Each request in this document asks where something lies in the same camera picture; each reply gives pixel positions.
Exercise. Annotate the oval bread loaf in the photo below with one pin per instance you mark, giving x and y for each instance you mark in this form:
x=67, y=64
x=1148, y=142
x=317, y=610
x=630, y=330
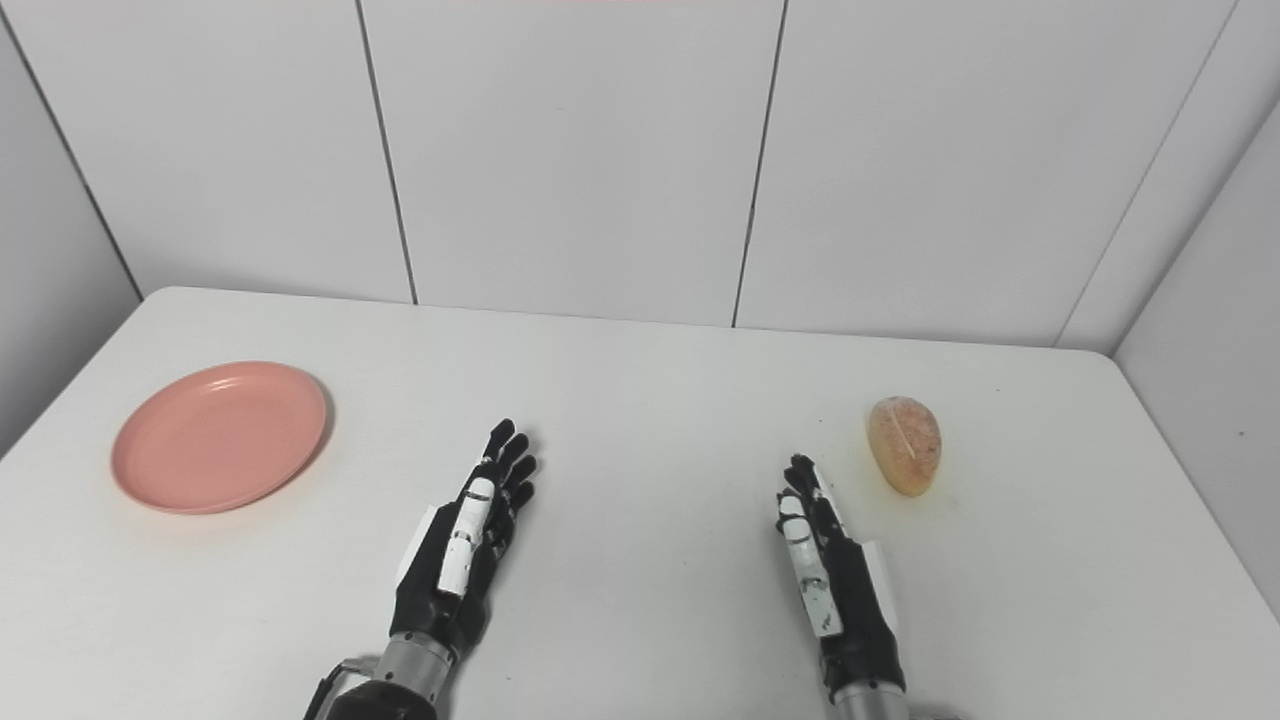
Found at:
x=904, y=444

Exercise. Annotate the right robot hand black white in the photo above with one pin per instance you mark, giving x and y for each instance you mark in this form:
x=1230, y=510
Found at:
x=845, y=590

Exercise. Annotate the pink round plate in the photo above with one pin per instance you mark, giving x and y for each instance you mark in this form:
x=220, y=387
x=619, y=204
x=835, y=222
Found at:
x=219, y=437

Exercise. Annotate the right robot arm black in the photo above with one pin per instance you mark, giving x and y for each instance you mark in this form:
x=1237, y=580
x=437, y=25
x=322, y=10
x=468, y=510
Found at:
x=870, y=702

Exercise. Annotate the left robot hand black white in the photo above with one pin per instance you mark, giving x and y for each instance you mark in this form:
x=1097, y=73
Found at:
x=462, y=560

